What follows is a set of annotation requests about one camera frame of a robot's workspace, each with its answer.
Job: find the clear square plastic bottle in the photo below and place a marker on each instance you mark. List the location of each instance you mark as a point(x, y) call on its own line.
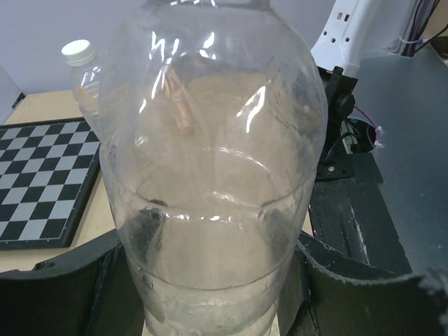
point(85, 88)

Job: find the white bottle cap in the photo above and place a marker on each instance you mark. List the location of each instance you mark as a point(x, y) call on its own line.
point(78, 53)

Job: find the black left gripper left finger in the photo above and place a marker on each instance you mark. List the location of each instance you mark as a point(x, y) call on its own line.
point(86, 291)

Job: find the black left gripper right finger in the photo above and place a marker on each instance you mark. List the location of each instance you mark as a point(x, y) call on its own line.
point(329, 293)

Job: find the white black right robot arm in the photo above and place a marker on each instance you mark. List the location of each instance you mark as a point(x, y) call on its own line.
point(337, 52)

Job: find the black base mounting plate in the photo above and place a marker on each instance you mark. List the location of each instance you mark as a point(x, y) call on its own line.
point(347, 208)

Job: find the black white checkerboard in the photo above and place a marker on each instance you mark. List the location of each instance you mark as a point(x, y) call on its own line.
point(48, 171)

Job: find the clear round plastic bottle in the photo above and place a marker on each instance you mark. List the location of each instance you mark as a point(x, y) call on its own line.
point(209, 221)

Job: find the pink wooden pin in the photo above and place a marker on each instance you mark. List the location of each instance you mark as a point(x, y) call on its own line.
point(175, 90)

